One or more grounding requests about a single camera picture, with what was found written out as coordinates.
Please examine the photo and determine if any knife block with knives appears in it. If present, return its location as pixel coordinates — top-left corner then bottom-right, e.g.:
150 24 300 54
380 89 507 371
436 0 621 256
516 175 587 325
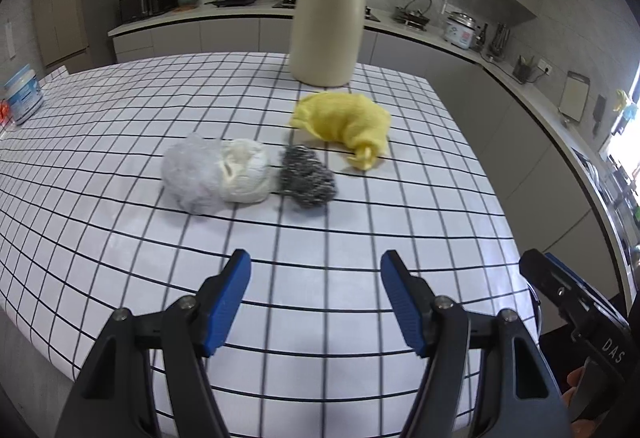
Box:
487 23 511 60

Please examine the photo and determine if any white paper towel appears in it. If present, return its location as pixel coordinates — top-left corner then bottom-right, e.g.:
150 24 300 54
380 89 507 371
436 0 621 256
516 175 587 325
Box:
219 139 273 204

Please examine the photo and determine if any steel wool scrubber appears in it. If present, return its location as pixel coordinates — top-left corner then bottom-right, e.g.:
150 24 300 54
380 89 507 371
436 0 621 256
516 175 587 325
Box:
279 146 337 210

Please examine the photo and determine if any clear plastic bag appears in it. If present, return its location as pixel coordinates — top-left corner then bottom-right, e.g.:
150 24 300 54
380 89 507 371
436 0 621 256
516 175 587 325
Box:
160 132 222 215

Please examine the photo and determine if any blue white tub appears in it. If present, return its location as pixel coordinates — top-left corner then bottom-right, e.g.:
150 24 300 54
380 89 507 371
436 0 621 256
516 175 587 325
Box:
3 64 43 125

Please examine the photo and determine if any white rice cooker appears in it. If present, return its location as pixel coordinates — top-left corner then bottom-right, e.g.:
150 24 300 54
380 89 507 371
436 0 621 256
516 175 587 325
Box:
444 11 476 49

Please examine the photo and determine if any kettle on stove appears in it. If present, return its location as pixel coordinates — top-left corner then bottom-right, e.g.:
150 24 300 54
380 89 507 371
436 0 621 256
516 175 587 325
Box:
393 0 433 30

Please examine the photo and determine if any white cutting board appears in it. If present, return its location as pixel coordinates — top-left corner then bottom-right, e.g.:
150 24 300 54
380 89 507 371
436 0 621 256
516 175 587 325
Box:
559 71 590 123

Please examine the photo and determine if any yellow cloth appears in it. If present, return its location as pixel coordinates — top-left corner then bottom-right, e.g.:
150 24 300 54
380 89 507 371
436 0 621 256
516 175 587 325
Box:
290 91 392 172

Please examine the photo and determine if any utensil holder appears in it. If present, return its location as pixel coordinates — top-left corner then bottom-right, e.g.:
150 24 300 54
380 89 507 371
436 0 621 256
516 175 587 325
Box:
512 56 537 84

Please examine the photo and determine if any cream thermos jug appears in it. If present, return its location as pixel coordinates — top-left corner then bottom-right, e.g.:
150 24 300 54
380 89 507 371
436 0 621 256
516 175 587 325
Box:
288 0 366 88

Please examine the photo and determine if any checkered tablecloth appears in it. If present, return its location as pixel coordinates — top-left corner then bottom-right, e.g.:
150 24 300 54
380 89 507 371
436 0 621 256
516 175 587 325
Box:
1 52 536 437

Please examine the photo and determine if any black microwave oven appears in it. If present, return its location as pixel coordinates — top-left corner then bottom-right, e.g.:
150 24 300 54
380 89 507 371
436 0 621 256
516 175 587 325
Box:
119 0 178 23

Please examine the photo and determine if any person's hand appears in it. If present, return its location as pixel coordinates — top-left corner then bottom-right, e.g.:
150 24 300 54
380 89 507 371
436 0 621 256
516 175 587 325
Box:
562 366 596 438

